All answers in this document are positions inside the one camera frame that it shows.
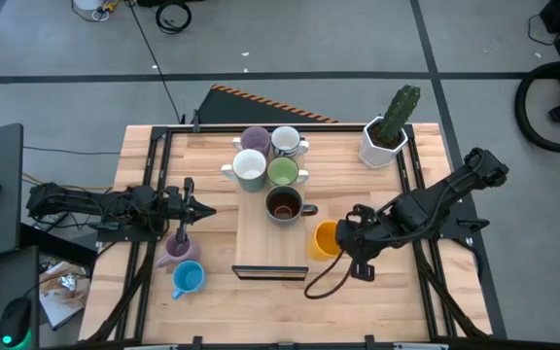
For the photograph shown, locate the blue mug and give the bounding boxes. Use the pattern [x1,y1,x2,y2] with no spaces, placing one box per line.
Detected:
[171,260,207,300]

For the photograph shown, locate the green mug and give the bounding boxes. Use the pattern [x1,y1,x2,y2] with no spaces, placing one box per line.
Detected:
[265,156,310,189]

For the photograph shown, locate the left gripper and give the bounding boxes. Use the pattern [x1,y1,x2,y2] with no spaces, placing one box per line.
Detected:
[162,176,218,244]

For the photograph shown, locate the black computer mouse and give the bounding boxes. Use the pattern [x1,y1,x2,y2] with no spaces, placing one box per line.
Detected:
[0,297,33,350]

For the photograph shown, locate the green cactus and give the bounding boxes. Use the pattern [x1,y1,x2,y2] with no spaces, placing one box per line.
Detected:
[379,84,422,145]

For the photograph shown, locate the open cardboard box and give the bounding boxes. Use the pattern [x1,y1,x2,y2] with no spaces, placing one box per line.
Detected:
[39,261,91,332]

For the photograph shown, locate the white hexagonal planter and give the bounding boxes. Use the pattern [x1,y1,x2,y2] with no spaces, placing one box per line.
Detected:
[358,115,410,170]

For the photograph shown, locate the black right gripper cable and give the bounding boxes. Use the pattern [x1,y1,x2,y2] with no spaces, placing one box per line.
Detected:
[302,248,359,301]

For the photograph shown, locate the orange mug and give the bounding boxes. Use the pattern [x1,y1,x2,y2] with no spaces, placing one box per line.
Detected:
[307,220,345,263]

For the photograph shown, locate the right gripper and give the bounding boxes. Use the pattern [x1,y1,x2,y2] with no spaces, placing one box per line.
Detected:
[333,208,389,282]

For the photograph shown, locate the teal mug white inside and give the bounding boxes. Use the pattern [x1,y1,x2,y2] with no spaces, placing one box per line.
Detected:
[220,148,269,193]

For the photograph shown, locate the black metal table frame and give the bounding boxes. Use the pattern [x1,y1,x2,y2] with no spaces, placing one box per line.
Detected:
[83,123,495,350]

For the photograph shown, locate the pale purple ribbed mug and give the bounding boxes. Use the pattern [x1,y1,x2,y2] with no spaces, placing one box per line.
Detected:
[155,231,202,268]

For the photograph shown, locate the long black floor cable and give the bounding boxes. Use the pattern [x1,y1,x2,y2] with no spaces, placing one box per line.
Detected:
[124,0,187,125]

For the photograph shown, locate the teal and brown patterned mug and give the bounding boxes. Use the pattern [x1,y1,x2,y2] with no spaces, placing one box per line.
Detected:
[263,184,320,227]

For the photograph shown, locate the white mug dark stripes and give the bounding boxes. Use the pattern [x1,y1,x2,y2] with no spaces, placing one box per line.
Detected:
[269,124,311,159]

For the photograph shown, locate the black ramp orange stripes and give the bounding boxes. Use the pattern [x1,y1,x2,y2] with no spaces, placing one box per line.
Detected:
[195,83,340,125]

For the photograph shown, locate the white trash bin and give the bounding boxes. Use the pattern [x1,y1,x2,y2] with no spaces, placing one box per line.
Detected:
[71,0,104,12]

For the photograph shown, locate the wooden shelf black frame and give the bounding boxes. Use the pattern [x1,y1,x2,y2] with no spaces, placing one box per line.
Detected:
[230,135,310,282]

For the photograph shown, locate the thin black cable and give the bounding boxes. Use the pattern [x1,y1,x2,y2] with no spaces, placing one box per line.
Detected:
[21,144,122,157]
[526,13,553,48]

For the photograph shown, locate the coiled black cable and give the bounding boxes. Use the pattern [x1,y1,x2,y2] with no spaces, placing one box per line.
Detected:
[155,1,193,35]

